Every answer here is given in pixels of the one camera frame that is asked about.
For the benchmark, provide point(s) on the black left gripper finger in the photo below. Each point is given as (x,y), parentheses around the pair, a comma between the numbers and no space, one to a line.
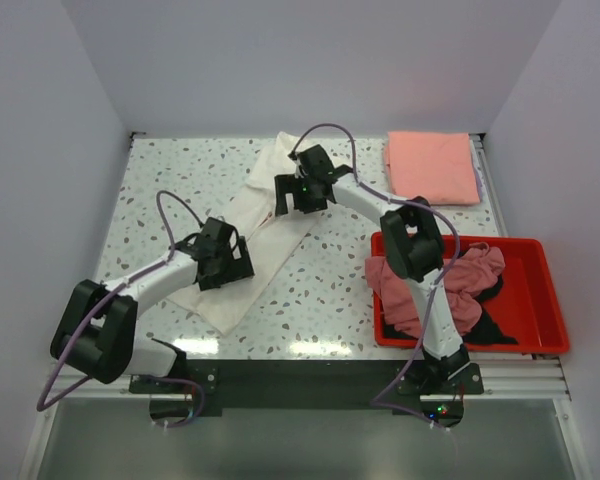
(241,255)
(208,280)

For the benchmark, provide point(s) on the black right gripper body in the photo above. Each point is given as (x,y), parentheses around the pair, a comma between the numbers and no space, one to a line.
(305,197)

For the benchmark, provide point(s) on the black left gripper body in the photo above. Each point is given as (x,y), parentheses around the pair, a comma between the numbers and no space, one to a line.
(225,254)

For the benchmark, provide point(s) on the white printed t shirt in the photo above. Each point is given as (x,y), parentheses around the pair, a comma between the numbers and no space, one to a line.
(270,240)

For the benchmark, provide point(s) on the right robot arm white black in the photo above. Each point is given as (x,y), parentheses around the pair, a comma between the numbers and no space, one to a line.
(413,246)

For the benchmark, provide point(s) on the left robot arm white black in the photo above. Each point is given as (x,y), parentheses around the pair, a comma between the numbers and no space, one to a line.
(97,331)

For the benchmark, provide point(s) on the folded salmon pink t shirt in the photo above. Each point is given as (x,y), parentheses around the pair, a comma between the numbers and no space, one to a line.
(436,166)

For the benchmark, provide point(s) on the dusty pink crumpled t shirt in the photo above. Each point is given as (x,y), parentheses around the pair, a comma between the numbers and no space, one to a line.
(475,277)

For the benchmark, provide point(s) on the black t shirt in bin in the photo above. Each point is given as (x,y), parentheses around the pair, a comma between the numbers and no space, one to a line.
(466,297)

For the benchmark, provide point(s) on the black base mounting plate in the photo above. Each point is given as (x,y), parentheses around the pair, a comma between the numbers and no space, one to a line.
(211,387)

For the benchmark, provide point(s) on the red plastic bin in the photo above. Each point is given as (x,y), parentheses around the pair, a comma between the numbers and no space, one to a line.
(526,309)

